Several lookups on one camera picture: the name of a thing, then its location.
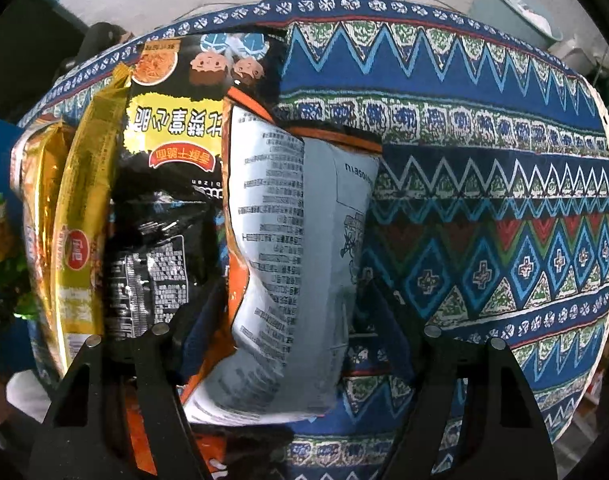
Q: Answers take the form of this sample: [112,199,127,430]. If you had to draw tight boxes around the gold and orange snack packet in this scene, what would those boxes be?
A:
[11,119,78,377]

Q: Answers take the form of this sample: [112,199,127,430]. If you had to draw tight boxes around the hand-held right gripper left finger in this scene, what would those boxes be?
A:
[29,279,228,480]

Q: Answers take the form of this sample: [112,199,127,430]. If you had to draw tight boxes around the black snack packet cartoon faces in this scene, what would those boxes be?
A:
[106,31,288,361]

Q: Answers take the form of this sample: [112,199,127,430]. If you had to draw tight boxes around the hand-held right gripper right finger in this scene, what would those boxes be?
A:
[363,279,558,480]

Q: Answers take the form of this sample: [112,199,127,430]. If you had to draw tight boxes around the gold snack packet red label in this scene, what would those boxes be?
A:
[51,64,134,363]

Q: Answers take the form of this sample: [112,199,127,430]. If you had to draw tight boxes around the grey-green trash bin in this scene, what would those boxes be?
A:
[465,0,566,52]

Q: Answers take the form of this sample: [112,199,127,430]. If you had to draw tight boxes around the white and orange snack packet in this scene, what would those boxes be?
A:
[183,85,383,427]

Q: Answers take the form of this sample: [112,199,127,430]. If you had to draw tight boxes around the blue patterned tablecloth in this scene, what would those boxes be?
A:
[16,0,609,480]

